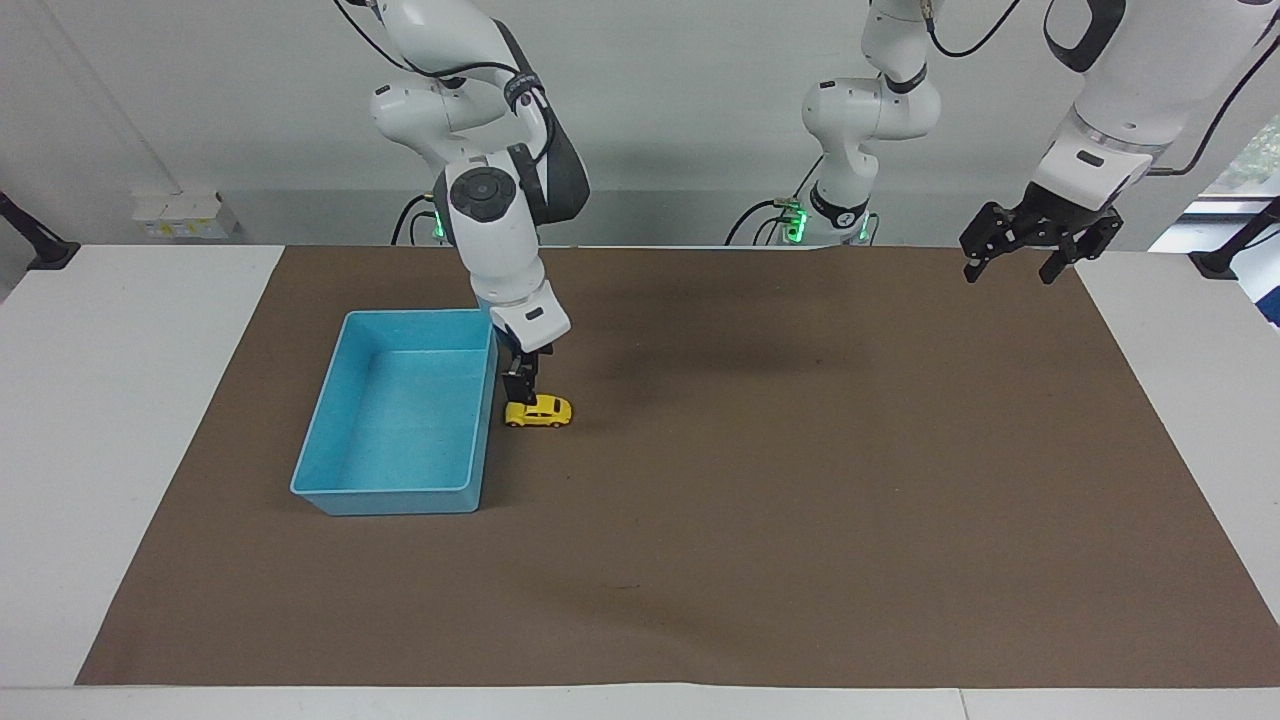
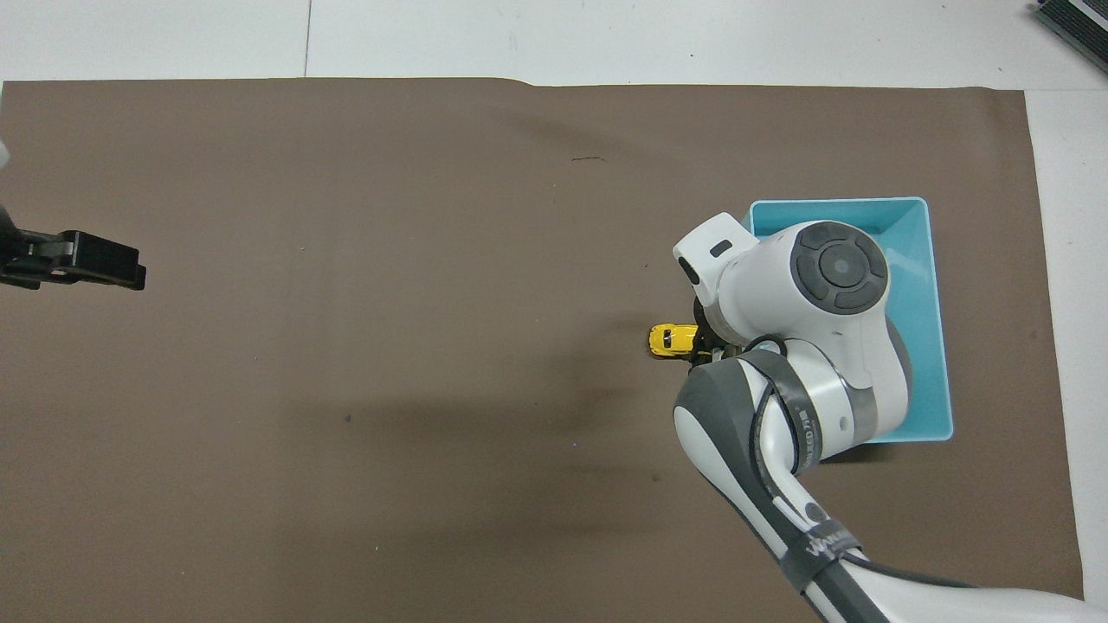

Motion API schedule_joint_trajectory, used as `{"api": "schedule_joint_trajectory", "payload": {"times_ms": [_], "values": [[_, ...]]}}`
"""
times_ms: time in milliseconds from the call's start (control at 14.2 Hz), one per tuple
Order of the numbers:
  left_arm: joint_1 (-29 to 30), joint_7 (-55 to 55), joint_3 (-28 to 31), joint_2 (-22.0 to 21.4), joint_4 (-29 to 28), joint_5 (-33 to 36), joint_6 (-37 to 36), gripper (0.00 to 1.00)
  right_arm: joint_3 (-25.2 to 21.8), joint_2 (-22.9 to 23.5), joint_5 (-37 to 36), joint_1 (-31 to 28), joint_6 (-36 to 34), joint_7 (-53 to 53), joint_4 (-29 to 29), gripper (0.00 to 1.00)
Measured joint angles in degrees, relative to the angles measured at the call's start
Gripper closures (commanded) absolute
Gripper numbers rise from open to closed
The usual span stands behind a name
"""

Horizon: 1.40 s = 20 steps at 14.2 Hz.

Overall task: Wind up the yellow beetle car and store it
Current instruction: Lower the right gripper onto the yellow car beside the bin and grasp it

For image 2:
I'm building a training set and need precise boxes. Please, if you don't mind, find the yellow toy beetle car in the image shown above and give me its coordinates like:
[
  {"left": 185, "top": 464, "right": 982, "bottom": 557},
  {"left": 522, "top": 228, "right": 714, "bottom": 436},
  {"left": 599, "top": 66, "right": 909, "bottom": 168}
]
[{"left": 649, "top": 324, "right": 700, "bottom": 359}]

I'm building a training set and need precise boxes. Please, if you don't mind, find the black stand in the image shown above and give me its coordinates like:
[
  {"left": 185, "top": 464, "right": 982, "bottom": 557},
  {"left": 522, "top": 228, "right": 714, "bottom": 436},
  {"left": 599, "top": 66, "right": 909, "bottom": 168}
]
[{"left": 1033, "top": 0, "right": 1108, "bottom": 50}]

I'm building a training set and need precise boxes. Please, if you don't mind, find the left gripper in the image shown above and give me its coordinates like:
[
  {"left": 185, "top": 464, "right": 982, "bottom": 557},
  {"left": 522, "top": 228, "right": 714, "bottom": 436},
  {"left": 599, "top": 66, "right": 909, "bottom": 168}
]
[{"left": 0, "top": 204, "right": 147, "bottom": 292}]

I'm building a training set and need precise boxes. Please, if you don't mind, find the light blue plastic bin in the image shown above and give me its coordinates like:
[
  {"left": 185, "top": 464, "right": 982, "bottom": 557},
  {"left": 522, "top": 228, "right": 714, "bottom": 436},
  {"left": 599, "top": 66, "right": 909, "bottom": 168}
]
[{"left": 743, "top": 197, "right": 955, "bottom": 445}]

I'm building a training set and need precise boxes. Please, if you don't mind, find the black cable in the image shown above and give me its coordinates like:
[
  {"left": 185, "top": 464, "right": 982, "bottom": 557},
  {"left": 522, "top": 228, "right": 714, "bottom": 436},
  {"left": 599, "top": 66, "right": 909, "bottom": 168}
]
[{"left": 750, "top": 336, "right": 983, "bottom": 591}]

